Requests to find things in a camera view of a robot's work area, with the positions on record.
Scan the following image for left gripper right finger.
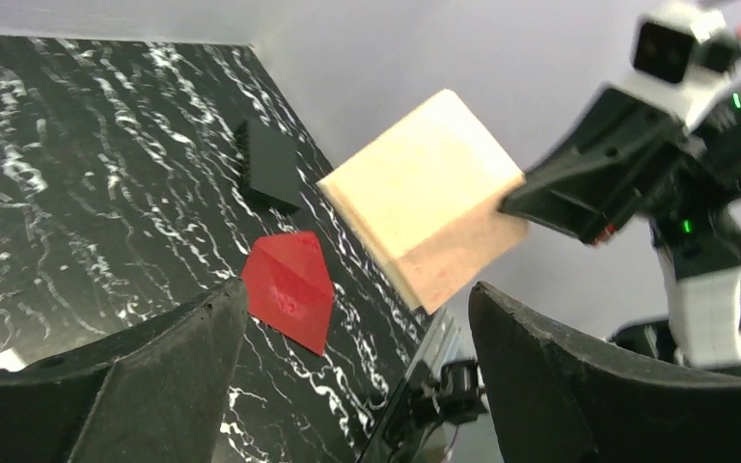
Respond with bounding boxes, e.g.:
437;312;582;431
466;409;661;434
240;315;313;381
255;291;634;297
468;282;741;463

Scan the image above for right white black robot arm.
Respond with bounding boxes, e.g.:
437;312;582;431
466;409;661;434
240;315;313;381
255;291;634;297
499;86;741;374

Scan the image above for red envelope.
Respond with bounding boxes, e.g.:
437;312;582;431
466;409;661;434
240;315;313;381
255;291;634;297
241;231;334;356

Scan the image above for black flat plate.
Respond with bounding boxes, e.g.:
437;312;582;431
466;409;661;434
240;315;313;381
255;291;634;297
236;119;302;213

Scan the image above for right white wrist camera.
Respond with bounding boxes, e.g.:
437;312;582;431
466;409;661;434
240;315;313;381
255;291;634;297
614;1;741;131

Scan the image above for beige letter paper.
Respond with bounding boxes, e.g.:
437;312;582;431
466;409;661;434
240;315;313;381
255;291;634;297
317;89;529;313

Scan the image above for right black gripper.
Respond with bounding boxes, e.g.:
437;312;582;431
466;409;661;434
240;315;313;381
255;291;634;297
499;87;741;244

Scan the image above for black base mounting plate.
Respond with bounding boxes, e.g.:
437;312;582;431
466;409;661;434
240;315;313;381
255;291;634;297
357;359;489;462

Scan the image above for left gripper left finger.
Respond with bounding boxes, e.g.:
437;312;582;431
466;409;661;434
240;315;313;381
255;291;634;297
0;278;248;462

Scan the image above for aluminium frame rail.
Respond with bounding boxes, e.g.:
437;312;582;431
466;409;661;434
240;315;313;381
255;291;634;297
404;307;463;384

